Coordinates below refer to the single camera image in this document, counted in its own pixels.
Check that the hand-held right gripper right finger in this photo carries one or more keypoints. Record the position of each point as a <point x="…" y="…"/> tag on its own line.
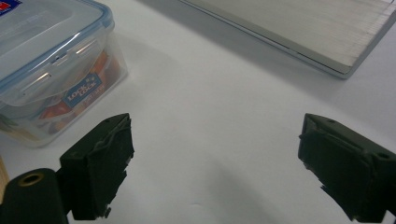
<point x="348" y="174"/>

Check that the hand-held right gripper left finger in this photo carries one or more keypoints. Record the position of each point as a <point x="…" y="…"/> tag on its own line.
<point x="93" y="168"/>

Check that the clear container with blue-rimmed lid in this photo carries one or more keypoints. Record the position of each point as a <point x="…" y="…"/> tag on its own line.
<point x="53" y="65"/>

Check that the wooden board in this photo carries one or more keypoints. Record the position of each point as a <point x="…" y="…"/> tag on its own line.
<point x="2" y="182"/>

